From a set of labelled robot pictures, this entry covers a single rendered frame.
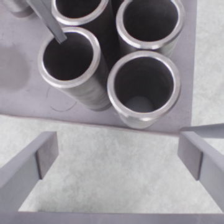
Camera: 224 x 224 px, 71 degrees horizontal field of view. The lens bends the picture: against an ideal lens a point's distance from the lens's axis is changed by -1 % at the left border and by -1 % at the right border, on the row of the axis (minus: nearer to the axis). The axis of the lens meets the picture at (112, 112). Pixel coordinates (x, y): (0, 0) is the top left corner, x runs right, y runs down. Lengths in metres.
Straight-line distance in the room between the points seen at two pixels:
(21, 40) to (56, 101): 0.31
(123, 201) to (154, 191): 0.15
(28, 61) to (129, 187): 0.70
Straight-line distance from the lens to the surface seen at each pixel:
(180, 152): 0.17
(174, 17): 0.38
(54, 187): 0.92
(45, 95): 0.65
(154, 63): 0.32
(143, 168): 0.81
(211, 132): 0.41
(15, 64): 0.77
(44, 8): 0.24
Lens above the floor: 0.79
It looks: 78 degrees down
